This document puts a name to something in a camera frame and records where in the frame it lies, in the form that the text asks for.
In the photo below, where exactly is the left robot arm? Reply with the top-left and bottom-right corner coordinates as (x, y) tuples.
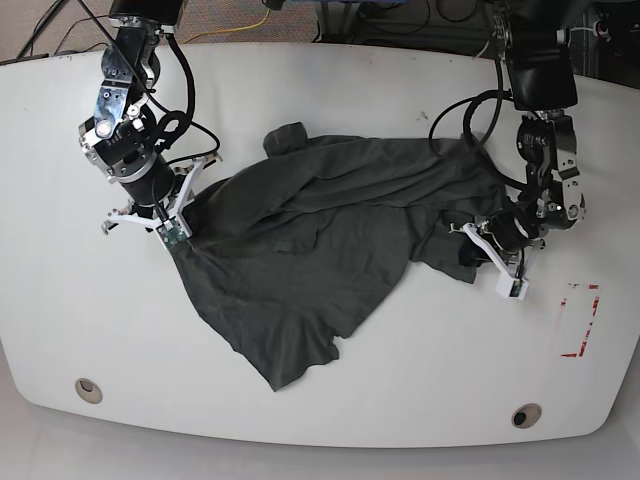
(461, 1), (586, 263)

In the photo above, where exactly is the table cable grommet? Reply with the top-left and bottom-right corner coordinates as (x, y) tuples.
(74, 378), (103, 405)
(511, 403), (542, 429)

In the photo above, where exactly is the right table cable grommet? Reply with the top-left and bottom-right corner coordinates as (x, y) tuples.
(511, 403), (542, 429)

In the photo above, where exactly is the yellow cable on floor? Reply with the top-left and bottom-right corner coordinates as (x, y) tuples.
(182, 7), (274, 45)

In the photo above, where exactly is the left table cable grommet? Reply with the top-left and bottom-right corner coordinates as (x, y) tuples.
(74, 378), (103, 405)

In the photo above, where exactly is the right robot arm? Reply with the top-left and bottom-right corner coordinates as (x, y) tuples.
(79, 1), (220, 247)

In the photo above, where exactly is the dark grey t-shirt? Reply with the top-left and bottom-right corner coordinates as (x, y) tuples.
(170, 123), (508, 390)

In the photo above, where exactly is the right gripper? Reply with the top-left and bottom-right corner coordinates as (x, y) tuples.
(118, 155), (177, 233)

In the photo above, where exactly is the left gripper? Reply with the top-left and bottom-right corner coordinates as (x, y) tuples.
(458, 210), (531, 269)

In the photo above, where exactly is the red tape rectangle marking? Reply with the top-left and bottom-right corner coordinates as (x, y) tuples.
(556, 283), (602, 358)

